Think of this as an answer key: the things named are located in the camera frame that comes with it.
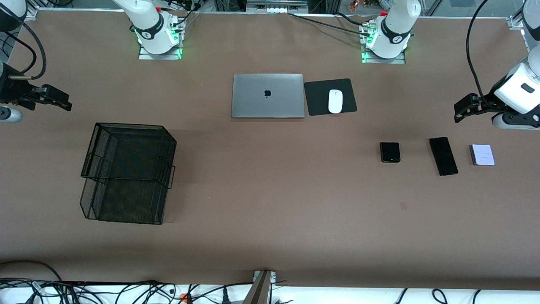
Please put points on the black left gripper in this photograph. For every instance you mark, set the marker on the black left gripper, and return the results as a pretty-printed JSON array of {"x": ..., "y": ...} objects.
[{"x": 488, "y": 100}]

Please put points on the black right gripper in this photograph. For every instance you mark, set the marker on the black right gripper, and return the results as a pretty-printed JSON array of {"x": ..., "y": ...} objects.
[{"x": 12, "y": 90}]

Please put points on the lavender flip phone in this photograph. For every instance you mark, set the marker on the lavender flip phone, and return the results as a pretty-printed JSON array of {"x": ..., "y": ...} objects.
[{"x": 483, "y": 155}]

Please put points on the black slab smartphone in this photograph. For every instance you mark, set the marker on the black slab smartphone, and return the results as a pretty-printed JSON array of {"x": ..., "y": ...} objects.
[{"x": 444, "y": 156}]

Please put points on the black flip phone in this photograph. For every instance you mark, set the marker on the black flip phone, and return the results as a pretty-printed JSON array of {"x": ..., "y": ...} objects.
[{"x": 390, "y": 152}]

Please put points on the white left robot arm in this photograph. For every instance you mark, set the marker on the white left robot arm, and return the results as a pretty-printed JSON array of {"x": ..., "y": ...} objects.
[{"x": 392, "y": 33}]

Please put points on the black two-tier mesh tray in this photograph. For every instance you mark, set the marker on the black two-tier mesh tray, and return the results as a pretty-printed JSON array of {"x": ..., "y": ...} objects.
[{"x": 126, "y": 177}]

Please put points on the white computer mouse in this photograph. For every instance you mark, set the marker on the white computer mouse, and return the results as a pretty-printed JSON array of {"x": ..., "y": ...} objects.
[{"x": 335, "y": 101}]

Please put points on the black mouse pad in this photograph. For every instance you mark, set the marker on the black mouse pad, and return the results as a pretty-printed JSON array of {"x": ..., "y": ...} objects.
[{"x": 316, "y": 99}]

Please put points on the silver closed laptop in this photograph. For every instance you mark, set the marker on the silver closed laptop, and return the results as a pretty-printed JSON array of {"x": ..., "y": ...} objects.
[{"x": 253, "y": 101}]

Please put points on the white power strip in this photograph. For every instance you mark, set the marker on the white power strip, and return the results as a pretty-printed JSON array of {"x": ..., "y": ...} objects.
[{"x": 276, "y": 7}]

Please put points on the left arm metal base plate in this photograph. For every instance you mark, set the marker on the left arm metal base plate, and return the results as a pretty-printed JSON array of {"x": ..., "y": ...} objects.
[{"x": 398, "y": 60}]

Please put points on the aluminium frame corner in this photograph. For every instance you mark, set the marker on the aluminium frame corner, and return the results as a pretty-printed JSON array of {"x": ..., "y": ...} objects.
[{"x": 31, "y": 12}]

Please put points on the aluminium frame profile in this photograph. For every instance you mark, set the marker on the aluminium frame profile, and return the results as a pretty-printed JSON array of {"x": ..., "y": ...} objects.
[{"x": 517, "y": 23}]

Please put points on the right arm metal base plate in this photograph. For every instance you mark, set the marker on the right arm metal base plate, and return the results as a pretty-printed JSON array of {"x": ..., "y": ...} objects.
[{"x": 145, "y": 55}]

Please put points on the aluminium camera post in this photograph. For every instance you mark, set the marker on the aluminium camera post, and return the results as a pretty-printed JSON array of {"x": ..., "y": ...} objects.
[{"x": 259, "y": 291}]

